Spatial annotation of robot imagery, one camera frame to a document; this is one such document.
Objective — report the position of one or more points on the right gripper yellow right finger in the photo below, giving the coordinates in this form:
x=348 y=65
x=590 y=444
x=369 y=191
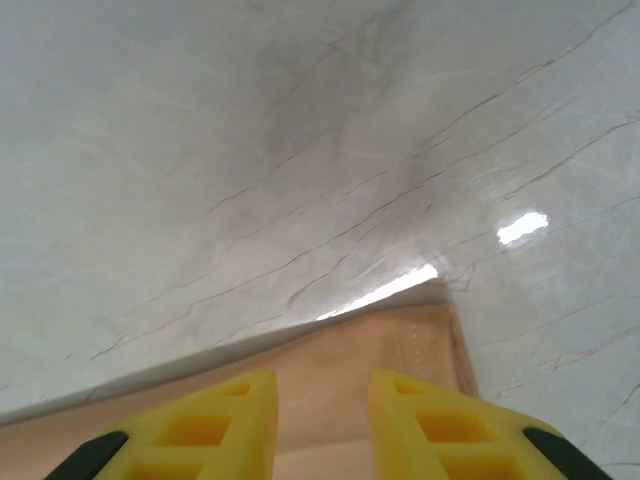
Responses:
x=450 y=440

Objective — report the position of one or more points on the tan printed t-shirt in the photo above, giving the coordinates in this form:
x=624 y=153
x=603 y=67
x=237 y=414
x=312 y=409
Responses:
x=325 y=360

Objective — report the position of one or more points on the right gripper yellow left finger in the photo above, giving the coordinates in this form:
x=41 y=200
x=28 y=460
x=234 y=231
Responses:
x=200 y=440

